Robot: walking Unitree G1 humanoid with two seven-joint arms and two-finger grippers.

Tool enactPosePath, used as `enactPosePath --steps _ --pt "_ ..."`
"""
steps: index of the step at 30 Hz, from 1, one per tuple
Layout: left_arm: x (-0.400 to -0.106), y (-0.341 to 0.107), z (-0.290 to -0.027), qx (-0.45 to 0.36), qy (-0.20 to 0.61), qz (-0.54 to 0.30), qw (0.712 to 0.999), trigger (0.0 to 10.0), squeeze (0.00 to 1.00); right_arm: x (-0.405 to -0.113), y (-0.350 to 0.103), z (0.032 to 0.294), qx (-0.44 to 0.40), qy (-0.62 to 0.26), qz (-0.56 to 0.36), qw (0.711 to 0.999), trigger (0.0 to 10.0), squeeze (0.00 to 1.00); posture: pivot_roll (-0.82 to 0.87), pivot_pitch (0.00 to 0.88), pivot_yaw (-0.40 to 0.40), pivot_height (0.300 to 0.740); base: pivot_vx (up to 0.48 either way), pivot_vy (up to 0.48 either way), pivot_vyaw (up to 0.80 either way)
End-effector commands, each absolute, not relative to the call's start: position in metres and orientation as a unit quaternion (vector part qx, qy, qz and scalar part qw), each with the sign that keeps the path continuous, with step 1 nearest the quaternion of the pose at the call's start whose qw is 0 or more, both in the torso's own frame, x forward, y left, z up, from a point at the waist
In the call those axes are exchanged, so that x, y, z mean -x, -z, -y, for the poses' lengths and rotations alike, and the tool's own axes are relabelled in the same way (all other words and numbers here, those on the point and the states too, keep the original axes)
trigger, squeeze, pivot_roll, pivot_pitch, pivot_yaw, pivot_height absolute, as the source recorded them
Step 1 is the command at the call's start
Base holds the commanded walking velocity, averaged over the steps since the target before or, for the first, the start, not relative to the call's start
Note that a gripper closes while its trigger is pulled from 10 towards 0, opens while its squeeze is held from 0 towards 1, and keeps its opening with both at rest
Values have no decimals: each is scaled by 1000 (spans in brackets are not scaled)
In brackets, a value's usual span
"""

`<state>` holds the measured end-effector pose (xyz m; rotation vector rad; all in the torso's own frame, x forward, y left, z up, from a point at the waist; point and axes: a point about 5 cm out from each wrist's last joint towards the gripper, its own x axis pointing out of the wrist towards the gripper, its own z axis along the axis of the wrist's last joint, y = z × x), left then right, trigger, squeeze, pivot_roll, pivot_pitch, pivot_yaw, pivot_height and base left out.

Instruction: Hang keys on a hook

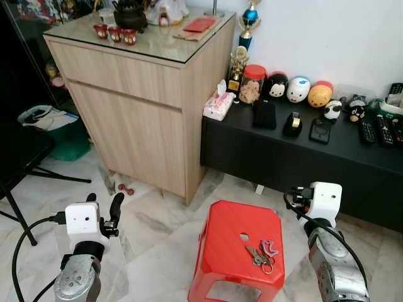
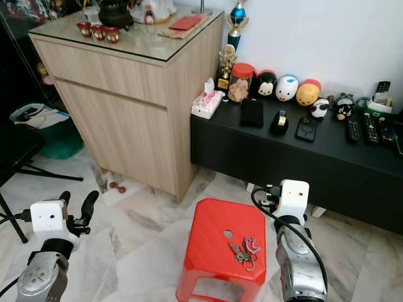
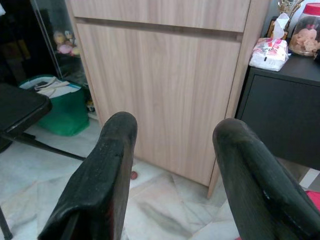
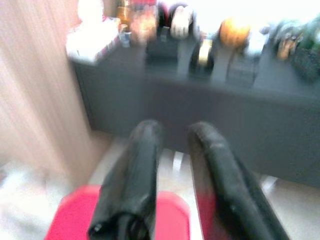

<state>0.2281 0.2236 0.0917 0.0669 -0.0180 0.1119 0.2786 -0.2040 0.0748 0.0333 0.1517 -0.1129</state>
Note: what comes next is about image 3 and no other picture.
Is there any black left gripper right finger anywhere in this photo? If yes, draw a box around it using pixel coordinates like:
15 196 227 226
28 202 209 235
212 117 320 240

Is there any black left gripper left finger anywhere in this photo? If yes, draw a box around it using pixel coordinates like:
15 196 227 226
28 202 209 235
37 111 138 240

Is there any red cloth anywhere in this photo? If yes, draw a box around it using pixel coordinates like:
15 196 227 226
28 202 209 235
303 188 320 209

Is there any green plastic storage bin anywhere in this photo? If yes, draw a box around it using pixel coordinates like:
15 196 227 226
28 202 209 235
18 74 90 137

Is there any black low cabinet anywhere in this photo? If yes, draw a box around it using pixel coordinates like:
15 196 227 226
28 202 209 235
234 53 320 172

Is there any black folding table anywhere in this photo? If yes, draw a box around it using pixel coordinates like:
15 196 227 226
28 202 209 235
0 82 87 240

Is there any light wood cabinet door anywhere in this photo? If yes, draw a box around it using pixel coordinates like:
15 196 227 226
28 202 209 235
76 22 241 187

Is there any pink plush toy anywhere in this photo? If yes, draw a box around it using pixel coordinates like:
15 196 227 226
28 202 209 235
57 42 81 56

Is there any white pink tissue pack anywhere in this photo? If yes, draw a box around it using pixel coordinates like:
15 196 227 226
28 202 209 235
248 12 290 73

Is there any light wood cabinet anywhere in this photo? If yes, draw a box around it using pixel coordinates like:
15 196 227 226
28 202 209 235
65 0 272 200

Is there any yellow plush toy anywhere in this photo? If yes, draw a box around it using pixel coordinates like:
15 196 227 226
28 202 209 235
52 30 67 46

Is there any glass display cabinet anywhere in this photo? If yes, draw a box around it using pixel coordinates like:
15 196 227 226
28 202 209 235
0 0 89 88

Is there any clear jar with red lid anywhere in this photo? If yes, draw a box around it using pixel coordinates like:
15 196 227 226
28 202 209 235
288 3 320 57

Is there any light wood drawer front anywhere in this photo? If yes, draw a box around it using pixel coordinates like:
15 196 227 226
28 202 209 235
68 0 252 33

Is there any gold trophy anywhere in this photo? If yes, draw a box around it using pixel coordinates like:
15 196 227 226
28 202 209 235
277 0 305 16

